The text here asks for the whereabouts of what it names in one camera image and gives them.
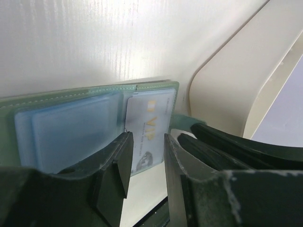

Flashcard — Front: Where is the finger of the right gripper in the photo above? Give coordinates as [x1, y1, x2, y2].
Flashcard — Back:
[190, 123, 303, 169]
[178, 133, 251, 171]

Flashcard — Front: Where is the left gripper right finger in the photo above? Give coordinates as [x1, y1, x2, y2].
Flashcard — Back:
[164, 134, 303, 227]

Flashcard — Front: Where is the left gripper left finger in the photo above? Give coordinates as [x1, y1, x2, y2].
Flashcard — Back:
[0, 132, 134, 227]

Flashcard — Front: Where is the silver credit card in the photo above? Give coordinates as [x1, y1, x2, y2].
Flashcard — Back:
[125, 93, 174, 175]

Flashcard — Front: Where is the green leather card holder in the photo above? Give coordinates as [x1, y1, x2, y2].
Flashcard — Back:
[0, 80, 197, 173]

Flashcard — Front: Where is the white plastic tray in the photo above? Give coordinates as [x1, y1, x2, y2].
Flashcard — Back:
[189, 0, 303, 139]

